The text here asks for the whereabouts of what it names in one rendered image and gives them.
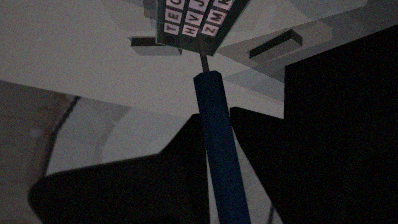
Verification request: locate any blue stylus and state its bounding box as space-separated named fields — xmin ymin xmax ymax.
xmin=193 ymin=33 xmax=251 ymax=224

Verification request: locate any keyboard with keys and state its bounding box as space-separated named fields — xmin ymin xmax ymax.
xmin=155 ymin=0 xmax=252 ymax=58

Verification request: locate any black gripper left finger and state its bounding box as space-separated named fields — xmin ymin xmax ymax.
xmin=27 ymin=113 xmax=210 ymax=224

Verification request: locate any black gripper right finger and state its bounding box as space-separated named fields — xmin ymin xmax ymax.
xmin=230 ymin=107 xmax=398 ymax=224

